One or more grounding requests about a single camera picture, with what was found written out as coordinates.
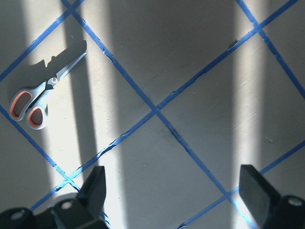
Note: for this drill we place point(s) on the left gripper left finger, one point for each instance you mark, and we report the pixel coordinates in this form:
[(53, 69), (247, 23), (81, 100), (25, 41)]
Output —
[(83, 211)]

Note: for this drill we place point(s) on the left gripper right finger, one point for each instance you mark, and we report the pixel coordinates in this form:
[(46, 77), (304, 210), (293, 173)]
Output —
[(268, 207)]

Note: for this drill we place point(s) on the grey orange scissors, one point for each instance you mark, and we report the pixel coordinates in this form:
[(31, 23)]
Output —
[(31, 104)]

